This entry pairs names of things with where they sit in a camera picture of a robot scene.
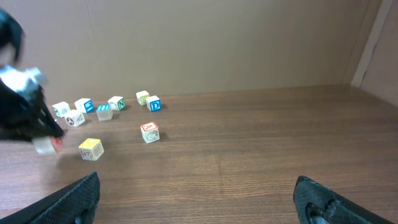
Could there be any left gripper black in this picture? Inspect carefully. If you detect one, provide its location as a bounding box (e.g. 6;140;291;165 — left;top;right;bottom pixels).
1;80;65;141

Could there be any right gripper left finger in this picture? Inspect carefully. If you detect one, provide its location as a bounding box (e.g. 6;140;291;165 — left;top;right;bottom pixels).
1;172;100;224

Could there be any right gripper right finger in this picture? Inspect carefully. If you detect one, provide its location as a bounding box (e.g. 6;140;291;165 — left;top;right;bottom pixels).
293;175;393;224

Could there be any red A block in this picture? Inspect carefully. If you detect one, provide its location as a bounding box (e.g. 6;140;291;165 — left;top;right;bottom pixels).
140;121;160;144

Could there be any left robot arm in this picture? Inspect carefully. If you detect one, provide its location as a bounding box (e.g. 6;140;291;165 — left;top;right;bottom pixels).
1;9;64;142

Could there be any teal sided block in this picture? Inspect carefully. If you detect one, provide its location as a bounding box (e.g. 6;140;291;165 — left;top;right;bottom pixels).
52;101;70;118

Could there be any yellow top block upper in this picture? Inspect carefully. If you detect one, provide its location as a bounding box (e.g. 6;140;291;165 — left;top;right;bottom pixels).
64;110;85;127

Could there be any white block blue side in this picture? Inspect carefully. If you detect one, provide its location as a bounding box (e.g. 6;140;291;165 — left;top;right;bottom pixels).
75;98;95;113

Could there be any yellow top block lower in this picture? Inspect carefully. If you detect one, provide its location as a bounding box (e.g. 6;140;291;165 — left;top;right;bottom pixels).
78;138;104;161

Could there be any blue H block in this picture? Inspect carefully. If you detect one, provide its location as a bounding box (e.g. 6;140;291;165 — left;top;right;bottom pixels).
96;104;113;121

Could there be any white block green N side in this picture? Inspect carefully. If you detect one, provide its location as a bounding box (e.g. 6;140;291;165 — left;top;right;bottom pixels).
108;96;126;111

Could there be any white block yellow side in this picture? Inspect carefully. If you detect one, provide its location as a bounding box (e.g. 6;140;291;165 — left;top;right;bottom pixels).
136;90;150;106

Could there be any blue D block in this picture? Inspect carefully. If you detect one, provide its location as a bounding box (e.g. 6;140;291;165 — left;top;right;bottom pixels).
146;95;162;112

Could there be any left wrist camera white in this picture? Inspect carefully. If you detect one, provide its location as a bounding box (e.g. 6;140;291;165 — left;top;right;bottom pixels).
1;65;48;101

